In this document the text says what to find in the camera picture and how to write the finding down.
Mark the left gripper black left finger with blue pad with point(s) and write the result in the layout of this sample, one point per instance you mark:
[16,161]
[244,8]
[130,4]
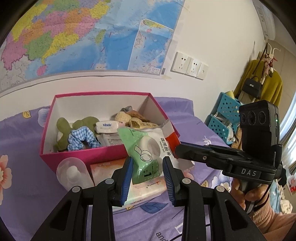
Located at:
[68,220]

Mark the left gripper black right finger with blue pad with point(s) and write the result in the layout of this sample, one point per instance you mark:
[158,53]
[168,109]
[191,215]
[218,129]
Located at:
[207,209]

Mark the medical tape packet green white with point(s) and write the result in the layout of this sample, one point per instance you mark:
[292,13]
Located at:
[148,147]

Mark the pink sleeved forearm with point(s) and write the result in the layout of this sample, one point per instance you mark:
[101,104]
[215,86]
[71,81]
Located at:
[274,226]

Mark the person's right hand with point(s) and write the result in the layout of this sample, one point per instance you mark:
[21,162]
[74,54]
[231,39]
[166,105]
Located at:
[258,195]

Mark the purple floral bedsheet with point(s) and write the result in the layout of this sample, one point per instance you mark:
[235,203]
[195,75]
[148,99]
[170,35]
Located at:
[33,189]

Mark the blue perforated plastic basket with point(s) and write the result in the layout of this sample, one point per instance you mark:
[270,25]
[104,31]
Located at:
[224,118]

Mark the pink floral tissue pack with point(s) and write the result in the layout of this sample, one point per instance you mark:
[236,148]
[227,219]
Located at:
[138,193]

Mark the mustard yellow coat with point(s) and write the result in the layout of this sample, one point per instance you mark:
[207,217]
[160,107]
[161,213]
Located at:
[272,86]

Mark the black handbag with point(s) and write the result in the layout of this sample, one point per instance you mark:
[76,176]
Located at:
[253,87]

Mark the blue checked scrunchie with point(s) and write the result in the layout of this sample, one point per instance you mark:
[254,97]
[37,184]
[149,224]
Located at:
[82,135]

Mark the white tissue pack in box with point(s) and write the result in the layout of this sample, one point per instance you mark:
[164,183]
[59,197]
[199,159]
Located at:
[109,139]

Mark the green plush toy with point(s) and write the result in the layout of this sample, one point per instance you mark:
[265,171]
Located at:
[64,128]

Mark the white Vinda tissue pack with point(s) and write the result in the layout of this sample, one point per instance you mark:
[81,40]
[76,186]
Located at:
[106,126]

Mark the pink cardboard box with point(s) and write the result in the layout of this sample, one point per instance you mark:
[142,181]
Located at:
[104,106]

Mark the white air conditioner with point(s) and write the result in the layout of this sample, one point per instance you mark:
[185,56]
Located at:
[266,20]

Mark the black camera box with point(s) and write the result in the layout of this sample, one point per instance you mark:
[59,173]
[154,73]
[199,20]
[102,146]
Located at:
[259,123]

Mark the white wall sockets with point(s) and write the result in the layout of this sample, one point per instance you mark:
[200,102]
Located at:
[189,66]

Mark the colourful wall map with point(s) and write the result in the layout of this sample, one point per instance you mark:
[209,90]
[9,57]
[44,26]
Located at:
[57,37]

